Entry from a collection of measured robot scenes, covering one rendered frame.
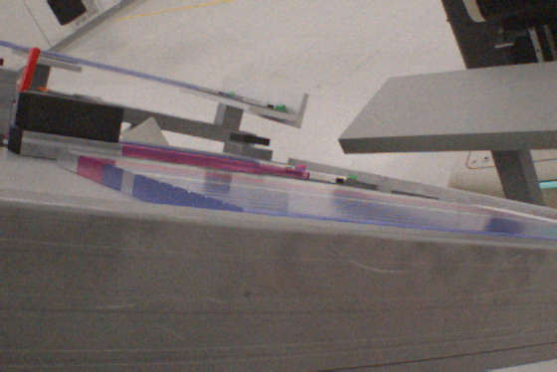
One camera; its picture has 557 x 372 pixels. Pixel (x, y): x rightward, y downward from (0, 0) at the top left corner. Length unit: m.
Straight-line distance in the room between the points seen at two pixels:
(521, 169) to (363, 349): 1.10
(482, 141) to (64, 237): 1.06
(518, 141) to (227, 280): 0.99
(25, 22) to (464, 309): 8.34
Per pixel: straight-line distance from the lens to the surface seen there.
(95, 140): 0.51
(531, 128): 1.16
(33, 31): 8.57
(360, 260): 0.24
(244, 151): 1.02
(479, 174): 1.68
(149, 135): 1.26
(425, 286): 0.27
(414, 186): 0.87
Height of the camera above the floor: 1.19
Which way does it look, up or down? 27 degrees down
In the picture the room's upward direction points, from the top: 28 degrees counter-clockwise
